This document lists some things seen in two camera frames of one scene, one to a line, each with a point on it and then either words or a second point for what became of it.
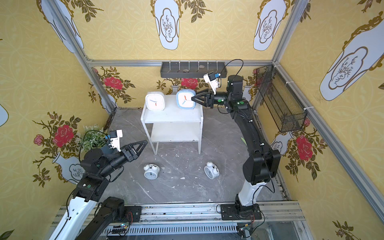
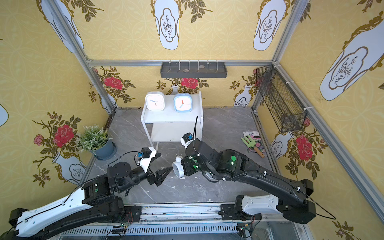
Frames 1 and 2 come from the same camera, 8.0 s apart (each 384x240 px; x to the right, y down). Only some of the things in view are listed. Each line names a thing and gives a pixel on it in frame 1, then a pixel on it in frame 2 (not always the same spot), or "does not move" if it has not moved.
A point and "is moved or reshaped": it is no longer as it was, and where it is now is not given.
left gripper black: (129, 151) → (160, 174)
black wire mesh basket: (283, 105) does not move
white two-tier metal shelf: (172, 124) does not move
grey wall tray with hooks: (192, 69) does not move
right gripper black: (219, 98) → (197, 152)
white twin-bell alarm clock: (211, 170) is moved or reshaped
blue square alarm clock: (183, 99) is moved or reshaped
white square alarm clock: (155, 101) does not move
